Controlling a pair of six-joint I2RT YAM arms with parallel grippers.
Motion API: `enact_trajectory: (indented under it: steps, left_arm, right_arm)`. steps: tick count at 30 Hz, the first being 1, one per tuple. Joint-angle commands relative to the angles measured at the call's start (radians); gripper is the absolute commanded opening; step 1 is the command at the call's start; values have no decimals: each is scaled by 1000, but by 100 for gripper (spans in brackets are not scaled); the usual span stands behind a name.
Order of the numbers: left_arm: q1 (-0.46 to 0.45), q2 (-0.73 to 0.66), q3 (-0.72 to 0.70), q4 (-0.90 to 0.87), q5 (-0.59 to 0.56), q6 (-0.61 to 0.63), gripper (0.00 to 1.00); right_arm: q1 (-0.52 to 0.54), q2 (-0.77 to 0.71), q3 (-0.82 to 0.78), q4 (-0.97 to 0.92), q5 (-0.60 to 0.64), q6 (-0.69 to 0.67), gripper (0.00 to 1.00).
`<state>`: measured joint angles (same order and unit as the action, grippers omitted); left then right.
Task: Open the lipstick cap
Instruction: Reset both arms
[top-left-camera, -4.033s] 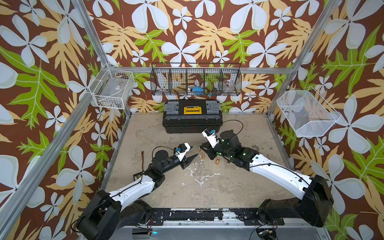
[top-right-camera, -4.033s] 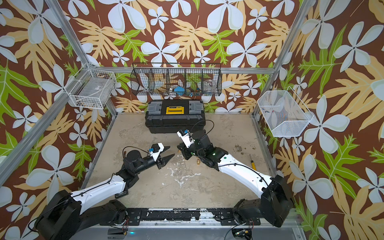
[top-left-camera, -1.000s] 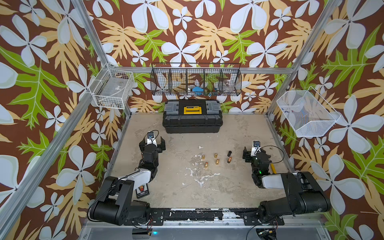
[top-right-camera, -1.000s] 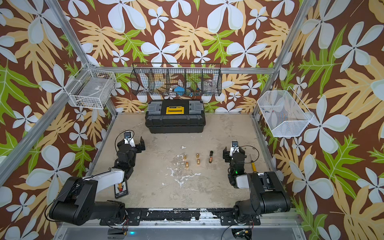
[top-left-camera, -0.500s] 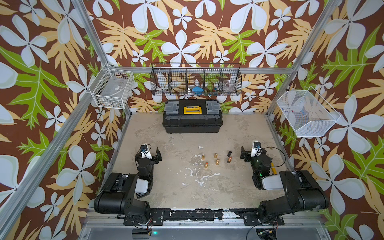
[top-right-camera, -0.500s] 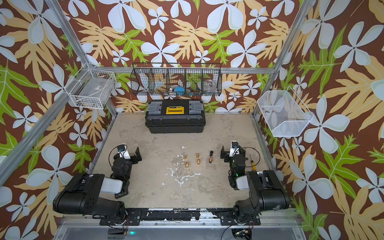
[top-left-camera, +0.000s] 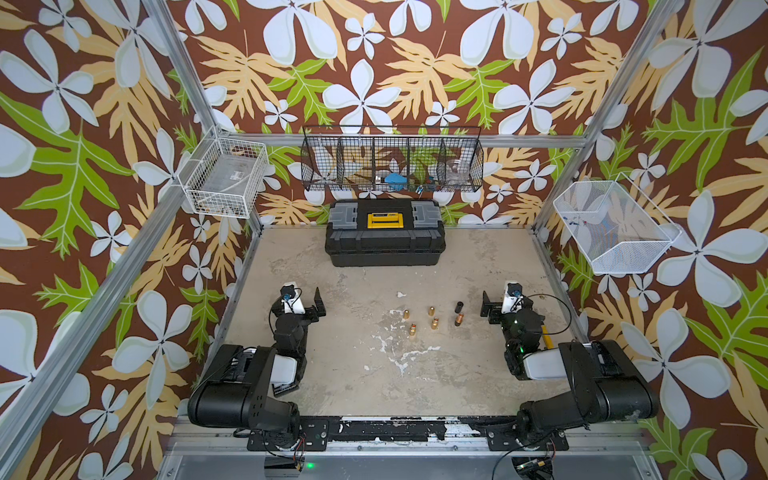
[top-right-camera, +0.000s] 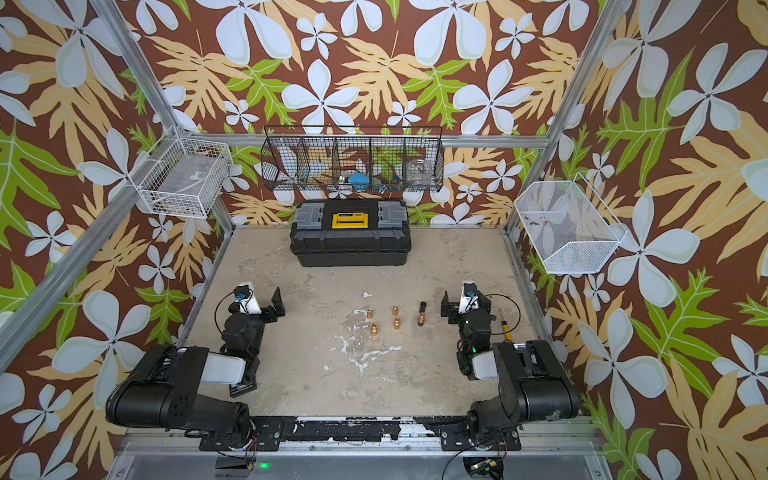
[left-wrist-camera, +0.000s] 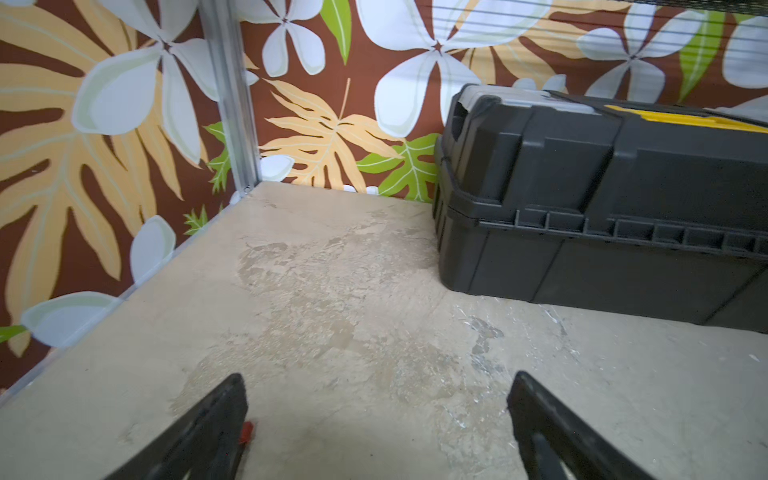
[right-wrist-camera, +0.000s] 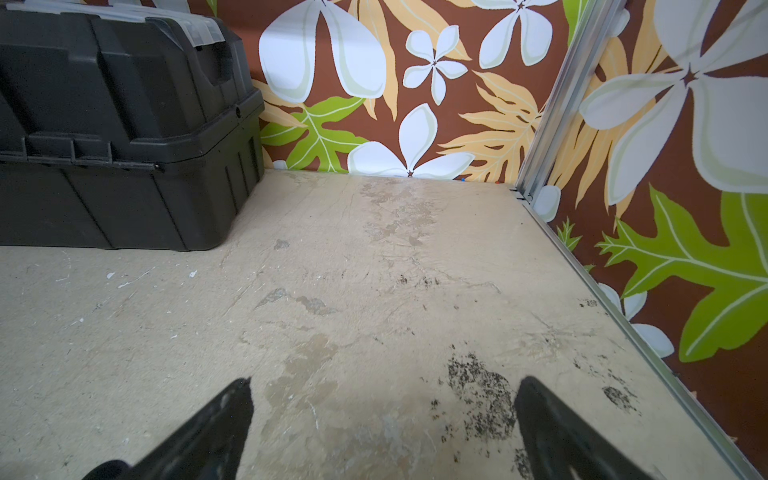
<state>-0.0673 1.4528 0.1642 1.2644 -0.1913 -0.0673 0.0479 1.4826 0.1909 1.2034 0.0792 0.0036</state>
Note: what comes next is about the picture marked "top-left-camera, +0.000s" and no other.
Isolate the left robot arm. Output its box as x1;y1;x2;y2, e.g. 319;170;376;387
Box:
187;284;326;452

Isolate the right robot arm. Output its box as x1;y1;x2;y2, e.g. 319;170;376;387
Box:
480;282;660;448

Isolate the black plastic toolbox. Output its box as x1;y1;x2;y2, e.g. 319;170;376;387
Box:
325;198;447;267

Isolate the white mesh basket right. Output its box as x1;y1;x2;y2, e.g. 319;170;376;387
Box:
553;173;682;276

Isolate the blue object in basket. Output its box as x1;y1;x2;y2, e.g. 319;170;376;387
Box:
385;173;407;189

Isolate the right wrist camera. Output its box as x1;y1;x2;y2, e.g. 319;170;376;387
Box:
501;281;524;314

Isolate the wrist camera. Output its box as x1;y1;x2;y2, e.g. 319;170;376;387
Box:
280;282;305;314
501;281;524;314

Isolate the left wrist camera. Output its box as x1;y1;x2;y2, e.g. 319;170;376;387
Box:
280;282;305;314

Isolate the yellow handled screwdriver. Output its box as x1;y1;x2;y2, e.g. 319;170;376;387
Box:
542;326;554;350

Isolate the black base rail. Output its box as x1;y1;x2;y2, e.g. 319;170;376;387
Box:
247;416;569;454

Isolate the white wire basket left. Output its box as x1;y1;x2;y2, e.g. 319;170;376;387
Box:
182;136;270;219

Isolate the black wire basket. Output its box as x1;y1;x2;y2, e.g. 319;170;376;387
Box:
298;125;485;193

